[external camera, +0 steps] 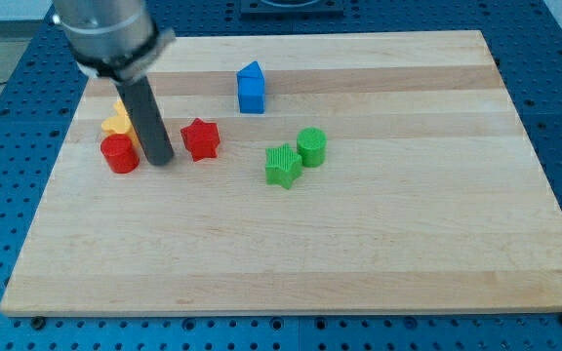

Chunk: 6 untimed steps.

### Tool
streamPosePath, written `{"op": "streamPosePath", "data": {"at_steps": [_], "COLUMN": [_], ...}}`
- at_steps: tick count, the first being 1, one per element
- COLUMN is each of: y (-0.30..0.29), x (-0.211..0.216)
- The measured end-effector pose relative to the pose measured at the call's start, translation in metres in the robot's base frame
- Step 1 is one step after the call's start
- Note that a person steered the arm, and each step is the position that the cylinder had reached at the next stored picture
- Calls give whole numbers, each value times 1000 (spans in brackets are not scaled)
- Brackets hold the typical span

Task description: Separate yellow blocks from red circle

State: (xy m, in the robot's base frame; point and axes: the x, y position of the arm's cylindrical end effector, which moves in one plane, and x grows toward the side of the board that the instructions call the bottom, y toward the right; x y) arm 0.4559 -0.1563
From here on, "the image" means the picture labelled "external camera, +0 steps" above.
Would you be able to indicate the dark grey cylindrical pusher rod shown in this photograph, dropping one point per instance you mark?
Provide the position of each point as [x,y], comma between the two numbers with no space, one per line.
[140,103]

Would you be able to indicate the yellow block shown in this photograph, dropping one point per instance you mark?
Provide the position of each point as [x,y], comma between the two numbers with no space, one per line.
[120,123]

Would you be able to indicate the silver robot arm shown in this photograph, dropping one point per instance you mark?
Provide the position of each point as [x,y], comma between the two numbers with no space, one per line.
[119,40]

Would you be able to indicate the red cylinder block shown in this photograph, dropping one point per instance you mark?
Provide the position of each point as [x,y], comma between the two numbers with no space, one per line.
[119,153]

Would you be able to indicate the red star block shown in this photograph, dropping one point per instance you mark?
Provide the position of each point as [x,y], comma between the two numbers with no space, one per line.
[201,139]

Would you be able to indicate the blue cube block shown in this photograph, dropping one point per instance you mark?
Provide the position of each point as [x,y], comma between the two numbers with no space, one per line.
[251,95]

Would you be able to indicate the blue triangle block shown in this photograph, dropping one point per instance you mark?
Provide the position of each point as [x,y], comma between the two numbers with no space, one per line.
[251,70]

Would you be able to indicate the green star block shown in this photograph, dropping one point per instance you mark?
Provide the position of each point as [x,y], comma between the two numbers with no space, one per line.
[282,166]

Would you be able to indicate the green cylinder block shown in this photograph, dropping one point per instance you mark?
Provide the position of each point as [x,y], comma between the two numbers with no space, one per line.
[311,145]

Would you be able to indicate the wooden board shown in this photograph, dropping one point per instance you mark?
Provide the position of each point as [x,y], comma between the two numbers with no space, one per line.
[431,199]

